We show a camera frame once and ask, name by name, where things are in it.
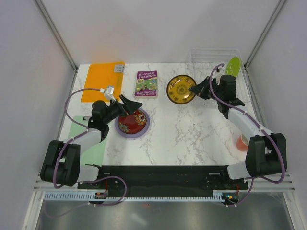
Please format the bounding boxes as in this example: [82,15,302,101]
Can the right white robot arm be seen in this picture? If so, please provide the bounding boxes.
[189,75,287,189]

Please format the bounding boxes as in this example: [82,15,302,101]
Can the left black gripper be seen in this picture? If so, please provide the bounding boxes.
[104,94,142,124]

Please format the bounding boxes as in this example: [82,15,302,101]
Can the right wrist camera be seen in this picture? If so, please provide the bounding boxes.
[213,67,226,79]

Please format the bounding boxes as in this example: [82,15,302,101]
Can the purple plastic plate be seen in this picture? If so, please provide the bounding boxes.
[115,109,151,139]

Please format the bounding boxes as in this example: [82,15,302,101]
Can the red floral plate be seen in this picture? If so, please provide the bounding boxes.
[117,109,148,135]

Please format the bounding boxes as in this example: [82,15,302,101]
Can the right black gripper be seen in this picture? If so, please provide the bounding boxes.
[189,76,223,101]

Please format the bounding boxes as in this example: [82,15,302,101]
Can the lime green plate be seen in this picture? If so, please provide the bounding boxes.
[225,57,241,77]

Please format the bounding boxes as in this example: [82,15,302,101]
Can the purple treehouse book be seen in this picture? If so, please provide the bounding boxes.
[134,70,158,99]

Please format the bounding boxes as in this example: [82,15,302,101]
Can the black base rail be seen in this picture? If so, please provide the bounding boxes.
[78,166,248,196]

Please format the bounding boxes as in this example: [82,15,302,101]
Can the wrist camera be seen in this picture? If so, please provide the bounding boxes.
[213,67,226,79]
[100,86,116,101]

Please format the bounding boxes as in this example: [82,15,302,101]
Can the orange paper cup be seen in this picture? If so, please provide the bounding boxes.
[236,134,249,151]

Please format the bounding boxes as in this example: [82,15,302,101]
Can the orange cutting mat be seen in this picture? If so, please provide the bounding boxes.
[81,62,125,103]

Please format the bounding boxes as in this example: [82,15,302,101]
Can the green clipboard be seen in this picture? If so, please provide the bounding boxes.
[60,118,107,166]

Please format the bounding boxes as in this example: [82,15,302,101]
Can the white slotted cable duct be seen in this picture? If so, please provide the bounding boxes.
[43,190,237,202]

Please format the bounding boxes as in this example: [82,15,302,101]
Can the yellow brown patterned plate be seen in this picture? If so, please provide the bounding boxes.
[166,74,196,104]

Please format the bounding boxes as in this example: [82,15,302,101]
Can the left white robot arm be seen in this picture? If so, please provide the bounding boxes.
[40,95,142,188]

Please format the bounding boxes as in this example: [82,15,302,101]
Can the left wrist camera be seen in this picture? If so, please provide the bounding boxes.
[100,86,116,101]

